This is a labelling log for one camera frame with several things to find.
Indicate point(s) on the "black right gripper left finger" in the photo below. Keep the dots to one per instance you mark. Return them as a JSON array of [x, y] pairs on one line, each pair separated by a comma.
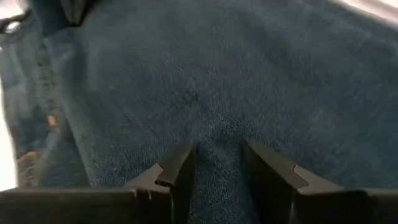
[[177, 168]]

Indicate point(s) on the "blue denim jeans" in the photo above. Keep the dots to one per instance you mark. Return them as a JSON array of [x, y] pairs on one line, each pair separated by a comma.
[[217, 77]]

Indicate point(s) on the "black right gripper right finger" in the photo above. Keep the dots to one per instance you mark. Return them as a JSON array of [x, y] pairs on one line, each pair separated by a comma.
[[270, 174]]

